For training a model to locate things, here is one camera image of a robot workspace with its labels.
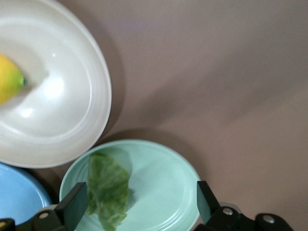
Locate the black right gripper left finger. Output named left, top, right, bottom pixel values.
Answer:
left=33, top=182, right=89, bottom=231

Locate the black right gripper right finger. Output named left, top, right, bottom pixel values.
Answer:
left=194, top=180, right=244, bottom=231

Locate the beige plate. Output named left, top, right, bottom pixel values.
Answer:
left=0, top=0, right=113, bottom=169

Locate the yellow lemon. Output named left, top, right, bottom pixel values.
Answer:
left=0, top=53, right=28, bottom=106

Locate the green lettuce leaf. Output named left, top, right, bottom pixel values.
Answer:
left=86, top=152, right=132, bottom=231

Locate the blue plate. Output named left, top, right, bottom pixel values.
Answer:
left=0, top=163, right=53, bottom=226

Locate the light green plate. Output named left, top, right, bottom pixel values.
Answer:
left=59, top=140, right=202, bottom=231

